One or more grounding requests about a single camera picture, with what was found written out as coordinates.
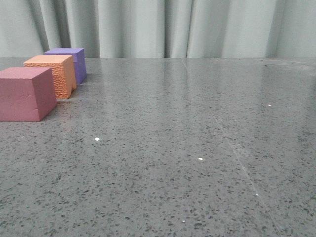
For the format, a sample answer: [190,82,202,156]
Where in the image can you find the orange foam cube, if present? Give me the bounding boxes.
[23,55,77,99]

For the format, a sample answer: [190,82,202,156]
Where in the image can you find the purple foam cube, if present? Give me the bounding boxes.
[44,48,87,84]

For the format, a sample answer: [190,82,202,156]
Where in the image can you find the pale green curtain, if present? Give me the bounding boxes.
[0,0,316,58]

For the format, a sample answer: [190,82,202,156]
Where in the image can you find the red foam cube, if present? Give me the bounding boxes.
[0,67,57,121]

